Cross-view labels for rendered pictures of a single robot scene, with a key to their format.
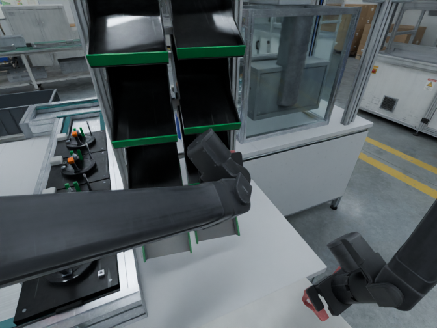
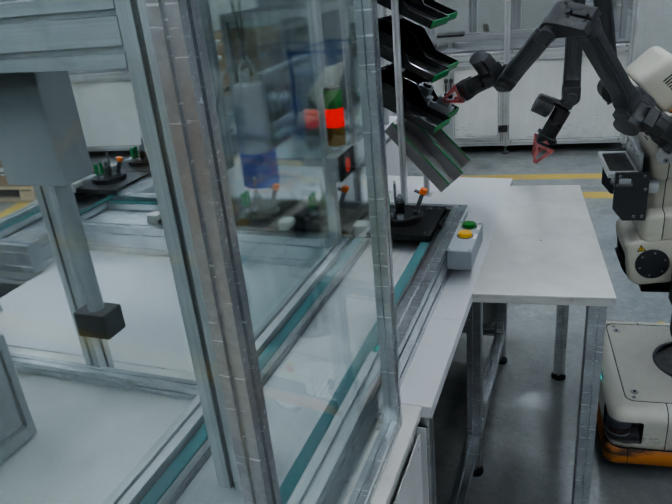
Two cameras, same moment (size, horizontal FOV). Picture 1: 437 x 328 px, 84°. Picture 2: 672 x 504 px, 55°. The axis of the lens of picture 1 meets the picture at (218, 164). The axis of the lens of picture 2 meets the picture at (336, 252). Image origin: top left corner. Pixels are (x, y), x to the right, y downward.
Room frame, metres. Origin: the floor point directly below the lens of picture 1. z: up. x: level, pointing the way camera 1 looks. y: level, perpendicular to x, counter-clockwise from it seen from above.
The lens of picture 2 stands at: (-0.78, 1.89, 1.71)
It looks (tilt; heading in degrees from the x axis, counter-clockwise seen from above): 24 degrees down; 315
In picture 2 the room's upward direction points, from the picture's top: 6 degrees counter-clockwise
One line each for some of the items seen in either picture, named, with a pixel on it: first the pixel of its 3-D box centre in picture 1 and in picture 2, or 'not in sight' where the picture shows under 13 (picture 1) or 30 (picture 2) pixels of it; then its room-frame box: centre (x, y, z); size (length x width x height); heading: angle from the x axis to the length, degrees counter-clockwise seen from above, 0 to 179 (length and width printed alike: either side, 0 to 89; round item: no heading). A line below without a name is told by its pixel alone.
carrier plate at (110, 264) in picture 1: (73, 264); (400, 221); (0.41, 0.43, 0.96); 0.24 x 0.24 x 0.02; 23
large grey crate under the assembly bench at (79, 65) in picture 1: (75, 64); not in sight; (5.32, 2.98, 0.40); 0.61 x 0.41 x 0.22; 120
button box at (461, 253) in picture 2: not in sight; (465, 245); (0.18, 0.42, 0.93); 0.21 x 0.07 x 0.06; 113
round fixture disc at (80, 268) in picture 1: (70, 260); (400, 215); (0.41, 0.43, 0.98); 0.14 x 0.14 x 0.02
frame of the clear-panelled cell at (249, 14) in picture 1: (274, 69); not in sight; (1.62, -0.36, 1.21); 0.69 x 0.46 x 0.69; 113
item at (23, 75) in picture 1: (27, 73); not in sight; (4.73, 3.63, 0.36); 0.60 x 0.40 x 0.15; 122
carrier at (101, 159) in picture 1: (76, 161); not in sight; (0.87, 0.62, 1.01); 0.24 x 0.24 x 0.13; 23
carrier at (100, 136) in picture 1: (79, 136); not in sight; (1.10, 0.72, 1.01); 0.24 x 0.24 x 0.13; 23
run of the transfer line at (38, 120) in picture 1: (194, 97); not in sight; (1.92, 0.19, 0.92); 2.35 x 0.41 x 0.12; 113
